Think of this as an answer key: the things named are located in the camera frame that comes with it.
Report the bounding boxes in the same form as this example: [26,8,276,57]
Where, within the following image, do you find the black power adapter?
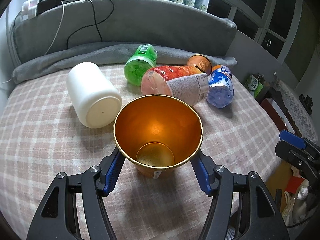
[36,0,62,16]

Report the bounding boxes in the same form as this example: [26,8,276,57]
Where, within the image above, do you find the blue crumpled plastic bottle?
[207,65,234,108]

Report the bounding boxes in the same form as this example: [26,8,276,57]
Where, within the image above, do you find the orange labelled snack canister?
[140,66,209,106]

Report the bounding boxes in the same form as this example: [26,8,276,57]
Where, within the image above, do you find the white power strip with plugs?
[21,0,40,20]

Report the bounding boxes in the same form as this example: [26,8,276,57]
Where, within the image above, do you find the white plastic jar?
[66,62,122,128]

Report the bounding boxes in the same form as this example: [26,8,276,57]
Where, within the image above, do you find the grey rolled blanket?
[12,42,238,84]

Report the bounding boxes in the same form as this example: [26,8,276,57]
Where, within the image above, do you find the checked beige table cloth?
[1,70,280,239]

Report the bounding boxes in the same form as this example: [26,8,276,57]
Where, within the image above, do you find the grey cushion backrest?
[10,0,237,63]

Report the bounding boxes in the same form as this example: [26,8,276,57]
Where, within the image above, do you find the green packaging box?
[245,74,264,98]

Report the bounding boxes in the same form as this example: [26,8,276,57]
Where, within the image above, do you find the black cable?
[49,0,116,49]

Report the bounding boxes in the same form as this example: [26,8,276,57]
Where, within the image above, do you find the orange gold metal cup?
[113,95,203,179]

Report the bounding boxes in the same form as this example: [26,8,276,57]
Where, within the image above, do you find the white lace cloth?
[276,80,318,143]

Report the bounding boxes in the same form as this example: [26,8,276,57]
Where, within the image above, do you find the white cable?
[0,0,65,85]

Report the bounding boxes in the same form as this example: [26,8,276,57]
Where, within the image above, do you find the green plastic jar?
[124,44,157,86]

